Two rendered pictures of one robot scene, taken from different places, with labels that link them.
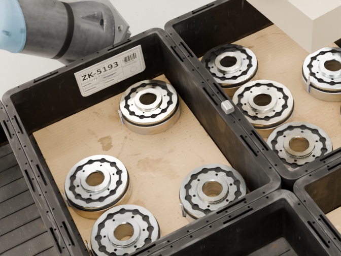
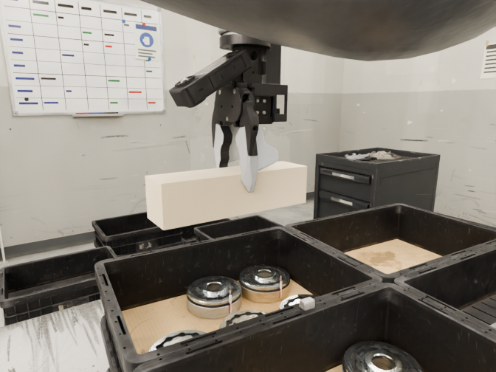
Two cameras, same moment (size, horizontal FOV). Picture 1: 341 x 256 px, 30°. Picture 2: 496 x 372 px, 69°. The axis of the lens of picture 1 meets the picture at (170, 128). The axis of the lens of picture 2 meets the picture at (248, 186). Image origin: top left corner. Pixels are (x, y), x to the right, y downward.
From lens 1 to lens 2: 0.98 m
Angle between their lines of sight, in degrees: 88
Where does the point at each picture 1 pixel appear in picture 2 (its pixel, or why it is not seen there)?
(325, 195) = not seen: hidden behind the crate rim
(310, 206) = (404, 271)
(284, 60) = (176, 328)
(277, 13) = (270, 194)
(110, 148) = not seen: outside the picture
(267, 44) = (146, 338)
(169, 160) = not seen: outside the picture
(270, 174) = (382, 286)
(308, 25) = (303, 174)
